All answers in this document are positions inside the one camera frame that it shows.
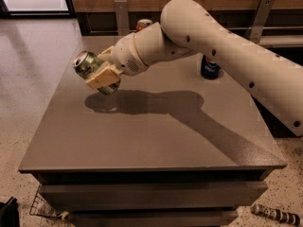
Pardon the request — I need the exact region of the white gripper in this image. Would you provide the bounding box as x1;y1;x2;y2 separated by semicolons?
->
85;33;148;89

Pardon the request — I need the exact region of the green soda can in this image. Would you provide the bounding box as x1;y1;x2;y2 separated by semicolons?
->
73;50;120;96

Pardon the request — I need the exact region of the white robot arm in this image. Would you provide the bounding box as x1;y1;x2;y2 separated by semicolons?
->
85;0;303;136

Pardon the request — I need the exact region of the red Coca-Cola can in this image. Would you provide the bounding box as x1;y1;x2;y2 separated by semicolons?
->
136;19;153;32

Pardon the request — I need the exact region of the blue Pepsi can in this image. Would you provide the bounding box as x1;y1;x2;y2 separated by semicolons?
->
201;55;222;79

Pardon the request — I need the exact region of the grey drawer cabinet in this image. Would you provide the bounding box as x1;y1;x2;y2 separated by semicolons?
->
18;34;288;227

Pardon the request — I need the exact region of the black bag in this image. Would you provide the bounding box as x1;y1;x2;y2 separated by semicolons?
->
0;197;20;227

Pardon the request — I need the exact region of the black white checkered stick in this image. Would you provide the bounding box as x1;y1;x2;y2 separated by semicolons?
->
250;203;301;227

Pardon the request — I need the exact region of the left metal bracket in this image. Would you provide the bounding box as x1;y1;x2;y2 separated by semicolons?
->
115;0;130;36

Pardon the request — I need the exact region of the metal bracket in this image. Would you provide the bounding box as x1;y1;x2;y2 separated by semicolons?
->
244;0;275;44
115;0;130;36

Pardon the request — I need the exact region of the right metal bracket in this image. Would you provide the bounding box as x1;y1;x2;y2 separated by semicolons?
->
244;0;275;44

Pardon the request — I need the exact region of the wire basket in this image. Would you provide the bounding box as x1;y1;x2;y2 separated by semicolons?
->
29;185;69;220

